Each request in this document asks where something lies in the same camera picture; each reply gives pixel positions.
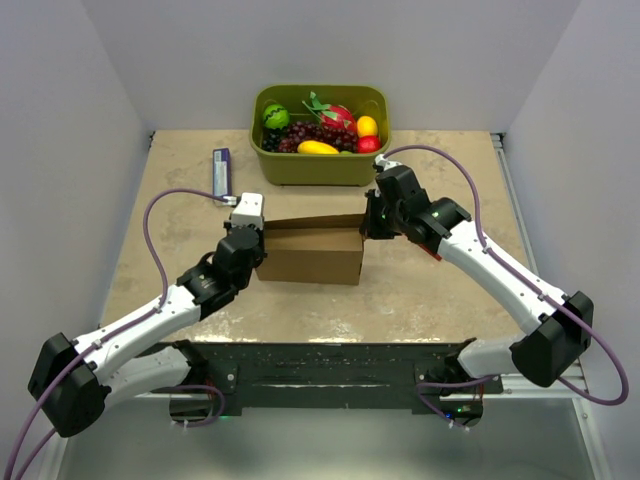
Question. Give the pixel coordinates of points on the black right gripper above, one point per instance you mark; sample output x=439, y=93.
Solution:
x=367, y=228

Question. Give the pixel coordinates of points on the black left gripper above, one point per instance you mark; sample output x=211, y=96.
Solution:
x=262, y=254

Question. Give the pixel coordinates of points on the brown cardboard box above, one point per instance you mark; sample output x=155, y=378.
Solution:
x=319, y=250

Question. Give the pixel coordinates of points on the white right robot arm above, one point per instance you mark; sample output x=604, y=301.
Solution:
x=548, y=341

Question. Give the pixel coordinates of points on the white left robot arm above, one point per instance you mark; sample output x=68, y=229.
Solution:
x=69, y=380

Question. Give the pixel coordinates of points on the purple toothpaste box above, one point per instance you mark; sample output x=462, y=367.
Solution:
x=221, y=171

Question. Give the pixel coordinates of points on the red white snack packet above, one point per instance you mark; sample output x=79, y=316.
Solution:
x=433, y=254

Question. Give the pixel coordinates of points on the red toy apple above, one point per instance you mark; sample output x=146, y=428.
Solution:
x=368, y=144

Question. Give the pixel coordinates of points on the purple toy grape bunch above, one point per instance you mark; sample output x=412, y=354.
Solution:
x=299, y=132

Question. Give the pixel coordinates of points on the olive green plastic bin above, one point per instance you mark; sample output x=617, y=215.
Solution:
x=343, y=169

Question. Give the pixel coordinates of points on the yellow toy lemon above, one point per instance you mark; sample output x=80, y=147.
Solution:
x=366, y=126

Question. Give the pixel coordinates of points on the yellow toy mango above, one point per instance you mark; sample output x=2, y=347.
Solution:
x=313, y=147

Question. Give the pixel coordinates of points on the dark blue toy grapes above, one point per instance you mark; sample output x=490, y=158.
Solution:
x=271, y=140

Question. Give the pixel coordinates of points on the pink toy dragon fruit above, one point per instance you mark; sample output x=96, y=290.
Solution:
x=329, y=115

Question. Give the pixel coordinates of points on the green toy watermelon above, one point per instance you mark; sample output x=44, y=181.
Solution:
x=275, y=117

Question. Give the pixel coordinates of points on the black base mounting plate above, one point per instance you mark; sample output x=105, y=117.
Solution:
x=229, y=378

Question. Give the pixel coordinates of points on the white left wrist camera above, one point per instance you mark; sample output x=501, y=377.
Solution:
x=249, y=211

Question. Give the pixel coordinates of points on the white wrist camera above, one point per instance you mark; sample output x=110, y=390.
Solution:
x=382, y=163
x=249, y=211

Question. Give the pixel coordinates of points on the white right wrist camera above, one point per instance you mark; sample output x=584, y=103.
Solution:
x=382, y=163

